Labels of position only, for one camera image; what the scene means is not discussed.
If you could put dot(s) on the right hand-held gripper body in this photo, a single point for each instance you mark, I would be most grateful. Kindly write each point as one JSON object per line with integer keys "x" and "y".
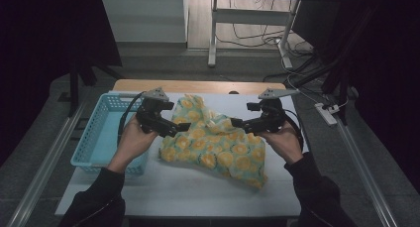
{"x": 269, "y": 116}

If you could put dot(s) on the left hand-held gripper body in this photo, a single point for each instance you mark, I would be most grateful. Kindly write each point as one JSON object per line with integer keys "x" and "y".
{"x": 150, "y": 114}

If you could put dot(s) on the orange floral tote bag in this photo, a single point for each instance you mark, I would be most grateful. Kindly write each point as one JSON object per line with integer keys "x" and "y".
{"x": 218, "y": 147}

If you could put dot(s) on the light blue plastic basket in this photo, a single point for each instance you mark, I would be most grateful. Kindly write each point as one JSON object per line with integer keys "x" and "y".
{"x": 99, "y": 137}

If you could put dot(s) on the person's right hand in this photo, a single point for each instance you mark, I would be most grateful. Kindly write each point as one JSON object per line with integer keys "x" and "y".
{"x": 285, "y": 144}

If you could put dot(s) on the person's left hand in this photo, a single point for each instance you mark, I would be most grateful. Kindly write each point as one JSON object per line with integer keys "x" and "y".
{"x": 132, "y": 147}

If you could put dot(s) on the white power strip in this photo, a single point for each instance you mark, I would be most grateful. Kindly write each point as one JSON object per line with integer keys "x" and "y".
{"x": 326, "y": 114}

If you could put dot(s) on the white table mat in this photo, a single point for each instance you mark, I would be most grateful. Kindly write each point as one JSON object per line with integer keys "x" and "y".
{"x": 185, "y": 194}

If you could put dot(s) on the black metal stand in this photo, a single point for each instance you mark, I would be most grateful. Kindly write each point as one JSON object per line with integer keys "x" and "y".
{"x": 340, "y": 78}
{"x": 75, "y": 85}

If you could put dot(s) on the white cabinet panel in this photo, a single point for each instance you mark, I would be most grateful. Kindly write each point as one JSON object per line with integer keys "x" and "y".
{"x": 142, "y": 19}

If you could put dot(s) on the black curtain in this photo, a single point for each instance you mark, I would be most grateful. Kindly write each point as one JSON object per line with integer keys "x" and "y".
{"x": 386, "y": 71}
{"x": 43, "y": 48}

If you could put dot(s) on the white desk frame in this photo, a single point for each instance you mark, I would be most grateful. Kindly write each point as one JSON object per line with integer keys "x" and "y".
{"x": 251, "y": 17}

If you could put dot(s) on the aluminium rail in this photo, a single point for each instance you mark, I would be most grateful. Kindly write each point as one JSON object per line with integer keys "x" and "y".
{"x": 366, "y": 177}
{"x": 43, "y": 167}

